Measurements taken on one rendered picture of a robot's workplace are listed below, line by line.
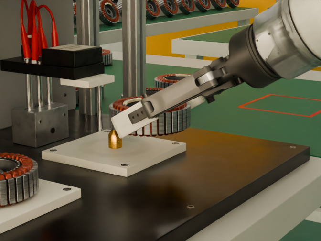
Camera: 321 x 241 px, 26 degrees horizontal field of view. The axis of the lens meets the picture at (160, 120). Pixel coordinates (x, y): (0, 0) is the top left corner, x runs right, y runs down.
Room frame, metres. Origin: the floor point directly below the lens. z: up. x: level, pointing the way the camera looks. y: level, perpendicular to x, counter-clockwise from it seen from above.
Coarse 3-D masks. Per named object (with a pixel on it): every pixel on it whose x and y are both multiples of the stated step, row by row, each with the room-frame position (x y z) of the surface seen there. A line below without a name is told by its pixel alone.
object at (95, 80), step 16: (48, 48) 1.00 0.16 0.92; (64, 48) 1.00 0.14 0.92; (80, 48) 1.00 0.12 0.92; (96, 48) 1.01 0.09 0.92; (0, 64) 1.04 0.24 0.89; (16, 64) 1.03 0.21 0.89; (32, 64) 1.01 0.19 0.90; (48, 64) 1.00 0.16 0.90; (64, 64) 0.98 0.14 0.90; (80, 64) 0.98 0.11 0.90; (96, 64) 1.01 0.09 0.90; (48, 80) 1.06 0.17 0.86; (64, 80) 0.98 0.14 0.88; (80, 80) 0.97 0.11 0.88; (96, 80) 0.97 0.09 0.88; (112, 80) 1.00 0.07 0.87; (48, 96) 1.06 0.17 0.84
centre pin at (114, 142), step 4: (112, 132) 0.96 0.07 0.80; (116, 132) 0.96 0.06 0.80; (108, 136) 0.97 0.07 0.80; (112, 136) 0.96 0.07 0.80; (116, 136) 0.96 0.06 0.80; (108, 140) 0.97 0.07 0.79; (112, 140) 0.96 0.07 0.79; (116, 140) 0.96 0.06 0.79; (120, 140) 0.96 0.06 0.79; (108, 144) 0.97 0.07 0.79; (112, 144) 0.96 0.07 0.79; (116, 144) 0.96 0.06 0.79; (120, 144) 0.96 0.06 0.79; (112, 148) 0.96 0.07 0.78; (116, 148) 0.96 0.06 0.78
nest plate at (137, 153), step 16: (64, 144) 0.98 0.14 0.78; (80, 144) 0.98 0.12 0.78; (96, 144) 0.98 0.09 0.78; (128, 144) 0.98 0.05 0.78; (144, 144) 0.98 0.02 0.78; (160, 144) 0.98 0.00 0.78; (176, 144) 0.98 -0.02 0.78; (64, 160) 0.92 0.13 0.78; (80, 160) 0.91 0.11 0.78; (96, 160) 0.90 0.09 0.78; (112, 160) 0.90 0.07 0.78; (128, 160) 0.90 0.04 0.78; (144, 160) 0.90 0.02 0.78; (160, 160) 0.93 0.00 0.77
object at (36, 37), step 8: (24, 0) 1.06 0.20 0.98; (32, 0) 1.04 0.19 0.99; (32, 8) 1.03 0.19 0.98; (40, 8) 1.07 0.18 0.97; (48, 8) 1.06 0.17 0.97; (32, 16) 1.02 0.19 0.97; (40, 16) 1.04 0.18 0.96; (32, 24) 1.08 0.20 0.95; (40, 24) 1.03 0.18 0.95; (24, 32) 1.04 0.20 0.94; (32, 32) 1.01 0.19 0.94; (40, 32) 1.03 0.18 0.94; (56, 32) 1.06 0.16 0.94; (24, 40) 1.04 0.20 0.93; (32, 40) 1.01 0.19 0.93; (40, 40) 1.03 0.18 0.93; (56, 40) 1.05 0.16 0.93; (24, 48) 1.04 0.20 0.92; (32, 48) 1.01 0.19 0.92; (40, 48) 1.06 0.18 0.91; (24, 56) 1.04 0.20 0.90; (32, 56) 1.02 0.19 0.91; (40, 56) 1.06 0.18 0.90
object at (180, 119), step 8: (136, 96) 0.97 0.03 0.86; (112, 104) 0.94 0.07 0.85; (120, 104) 0.92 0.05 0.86; (128, 104) 0.94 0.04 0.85; (184, 104) 0.92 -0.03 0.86; (112, 112) 0.91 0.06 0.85; (168, 112) 0.89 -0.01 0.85; (176, 112) 0.89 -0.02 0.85; (184, 112) 0.90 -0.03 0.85; (160, 120) 0.88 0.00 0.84; (168, 120) 0.88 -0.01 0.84; (176, 120) 0.89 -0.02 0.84; (184, 120) 0.90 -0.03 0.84; (112, 128) 0.91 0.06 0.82; (144, 128) 0.88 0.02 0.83; (152, 128) 0.88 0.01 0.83; (160, 128) 0.88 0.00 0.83; (168, 128) 0.88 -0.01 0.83; (176, 128) 0.89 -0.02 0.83; (184, 128) 0.90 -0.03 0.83
